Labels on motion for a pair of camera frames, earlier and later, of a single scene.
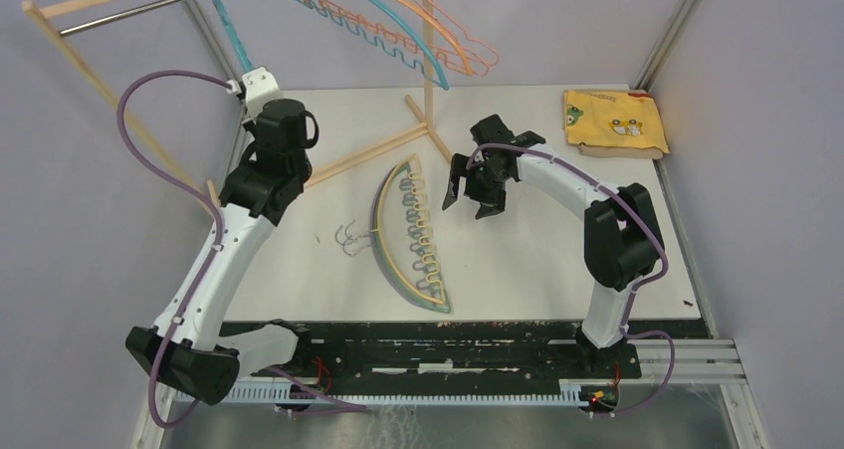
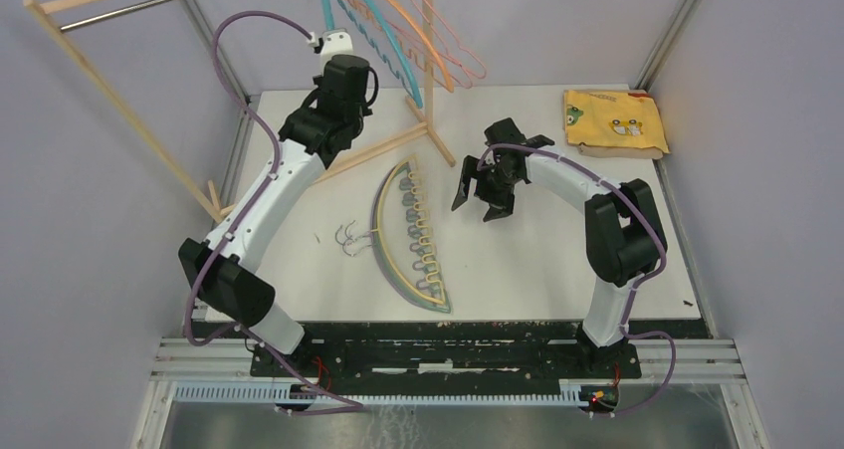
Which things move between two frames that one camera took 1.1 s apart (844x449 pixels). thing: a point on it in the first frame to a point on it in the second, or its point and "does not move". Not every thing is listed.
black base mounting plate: [459, 350] does not move
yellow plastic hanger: [429, 258] does not move
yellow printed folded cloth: [614, 123] does not move
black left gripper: [252, 125] to [318, 82]
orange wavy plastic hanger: [384, 33] to [417, 24]
